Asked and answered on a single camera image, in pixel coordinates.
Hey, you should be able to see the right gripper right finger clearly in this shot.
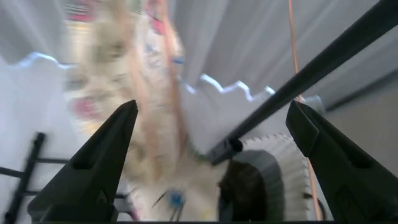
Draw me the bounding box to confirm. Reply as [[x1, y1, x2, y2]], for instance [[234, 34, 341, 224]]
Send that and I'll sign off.
[[285, 99, 398, 222]]

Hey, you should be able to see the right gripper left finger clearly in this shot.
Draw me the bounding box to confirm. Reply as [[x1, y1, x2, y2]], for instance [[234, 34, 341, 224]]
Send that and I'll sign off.
[[27, 99, 139, 222]]

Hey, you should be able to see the cream printed garment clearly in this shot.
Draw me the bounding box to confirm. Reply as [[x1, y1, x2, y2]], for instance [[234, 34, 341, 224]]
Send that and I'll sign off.
[[63, 0, 225, 222]]

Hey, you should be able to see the white laundry basket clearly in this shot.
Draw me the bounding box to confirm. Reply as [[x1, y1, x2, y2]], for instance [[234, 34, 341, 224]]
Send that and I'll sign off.
[[217, 133, 313, 222]]

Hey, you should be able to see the black clothes rack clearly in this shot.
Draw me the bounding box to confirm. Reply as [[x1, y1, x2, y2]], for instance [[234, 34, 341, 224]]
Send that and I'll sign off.
[[0, 0, 398, 223]]

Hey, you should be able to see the pink clothes hanger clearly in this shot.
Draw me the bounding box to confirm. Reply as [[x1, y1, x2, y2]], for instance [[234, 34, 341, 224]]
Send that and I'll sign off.
[[287, 0, 324, 222]]

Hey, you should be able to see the white curtain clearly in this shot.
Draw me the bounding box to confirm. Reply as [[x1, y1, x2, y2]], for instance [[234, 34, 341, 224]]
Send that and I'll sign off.
[[0, 0, 398, 104]]

